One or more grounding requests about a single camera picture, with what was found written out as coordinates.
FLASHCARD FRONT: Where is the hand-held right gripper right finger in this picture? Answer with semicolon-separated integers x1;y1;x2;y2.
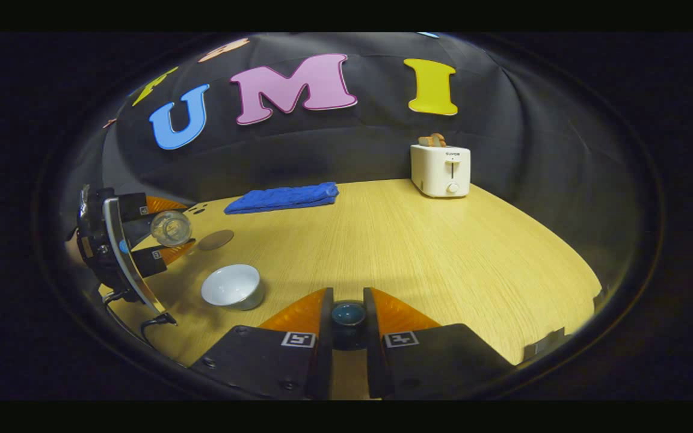
363;287;516;399

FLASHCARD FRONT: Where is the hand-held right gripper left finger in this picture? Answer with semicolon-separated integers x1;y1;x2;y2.
190;287;334;401

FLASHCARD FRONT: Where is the clear plastic water bottle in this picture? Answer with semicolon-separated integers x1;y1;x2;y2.
150;210;193;248

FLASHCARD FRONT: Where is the white teacup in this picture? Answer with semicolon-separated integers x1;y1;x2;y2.
201;263;265;312

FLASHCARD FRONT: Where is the blue teacup lid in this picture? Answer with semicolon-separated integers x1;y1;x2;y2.
330;301;367;351

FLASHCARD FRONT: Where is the folded blue towel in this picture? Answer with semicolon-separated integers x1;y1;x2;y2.
224;182;340;215

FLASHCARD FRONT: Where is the white toaster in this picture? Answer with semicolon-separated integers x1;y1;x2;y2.
410;143;472;199

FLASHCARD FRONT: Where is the black backdrop cloth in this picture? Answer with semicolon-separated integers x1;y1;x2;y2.
76;33;654;289

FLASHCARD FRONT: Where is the black cable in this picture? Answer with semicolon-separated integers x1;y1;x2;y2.
101;289;177;352

